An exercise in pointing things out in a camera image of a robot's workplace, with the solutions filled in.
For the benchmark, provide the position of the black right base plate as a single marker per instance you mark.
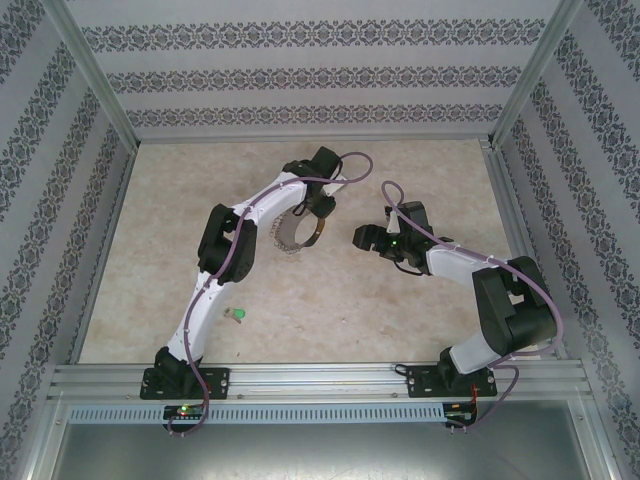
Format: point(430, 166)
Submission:
point(420, 382)

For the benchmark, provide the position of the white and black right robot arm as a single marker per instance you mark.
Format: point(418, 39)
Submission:
point(510, 310)

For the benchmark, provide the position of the clear keyring loop with rings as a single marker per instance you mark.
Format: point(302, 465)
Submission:
point(290, 232)

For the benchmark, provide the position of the right controller board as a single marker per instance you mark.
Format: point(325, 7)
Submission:
point(457, 415)

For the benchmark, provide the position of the controller board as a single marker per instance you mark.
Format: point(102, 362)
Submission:
point(457, 415)
point(185, 412)

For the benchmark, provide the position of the aluminium side rail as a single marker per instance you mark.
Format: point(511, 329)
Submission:
point(510, 200)

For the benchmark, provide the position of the aluminium mounting rail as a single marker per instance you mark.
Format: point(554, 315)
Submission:
point(320, 380)

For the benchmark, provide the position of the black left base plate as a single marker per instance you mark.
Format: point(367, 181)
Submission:
point(220, 382)

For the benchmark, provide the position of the left controller board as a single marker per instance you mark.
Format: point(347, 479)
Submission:
point(185, 412)

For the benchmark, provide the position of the aluminium frame post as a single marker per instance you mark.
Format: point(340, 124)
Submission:
point(95, 75)
point(532, 75)

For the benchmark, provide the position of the grey metal panel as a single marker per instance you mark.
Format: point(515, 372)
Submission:
point(320, 455)

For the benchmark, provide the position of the green-headed key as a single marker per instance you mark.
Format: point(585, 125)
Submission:
point(240, 314)

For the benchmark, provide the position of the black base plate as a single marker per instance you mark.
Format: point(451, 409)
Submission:
point(420, 382)
point(220, 382)

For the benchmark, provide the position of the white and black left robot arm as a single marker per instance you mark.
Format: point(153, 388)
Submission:
point(210, 300)

